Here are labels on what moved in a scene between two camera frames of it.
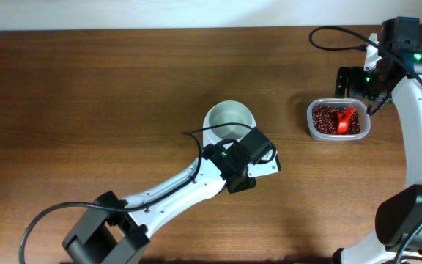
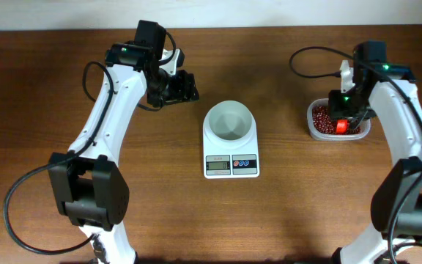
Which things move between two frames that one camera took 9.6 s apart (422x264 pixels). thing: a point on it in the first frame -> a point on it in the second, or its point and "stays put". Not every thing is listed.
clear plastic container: x=359 y=106 stays put
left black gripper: x=248 y=185 -> x=187 y=91
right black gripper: x=353 y=74 -> x=337 y=110
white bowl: x=226 y=112 stays put
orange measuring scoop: x=343 y=120 stays put
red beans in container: x=324 y=120 stays put
